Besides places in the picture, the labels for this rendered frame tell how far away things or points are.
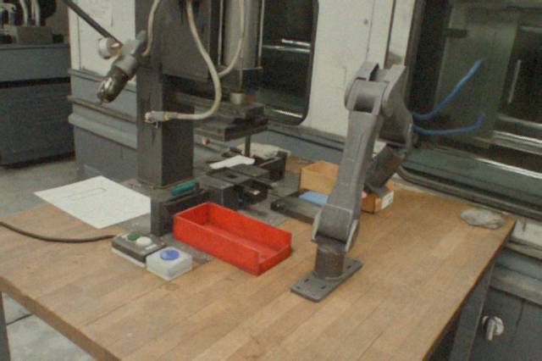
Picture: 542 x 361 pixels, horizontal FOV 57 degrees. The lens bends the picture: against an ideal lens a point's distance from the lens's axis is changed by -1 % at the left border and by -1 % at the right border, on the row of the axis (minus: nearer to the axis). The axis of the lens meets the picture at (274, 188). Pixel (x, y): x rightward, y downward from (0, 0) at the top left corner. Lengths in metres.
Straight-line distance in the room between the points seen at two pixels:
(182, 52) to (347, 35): 0.70
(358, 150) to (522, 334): 0.99
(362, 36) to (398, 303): 1.03
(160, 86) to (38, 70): 3.01
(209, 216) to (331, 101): 0.80
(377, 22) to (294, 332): 1.15
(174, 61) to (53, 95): 3.13
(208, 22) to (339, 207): 0.56
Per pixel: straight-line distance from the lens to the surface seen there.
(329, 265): 1.03
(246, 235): 1.19
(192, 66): 1.31
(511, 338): 1.82
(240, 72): 1.23
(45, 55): 4.38
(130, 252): 1.10
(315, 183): 1.48
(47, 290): 1.04
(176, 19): 1.34
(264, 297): 0.99
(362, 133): 1.01
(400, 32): 1.68
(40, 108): 4.40
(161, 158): 1.45
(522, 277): 1.71
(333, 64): 1.86
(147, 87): 1.45
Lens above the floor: 1.44
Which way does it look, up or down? 21 degrees down
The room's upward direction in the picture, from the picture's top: 5 degrees clockwise
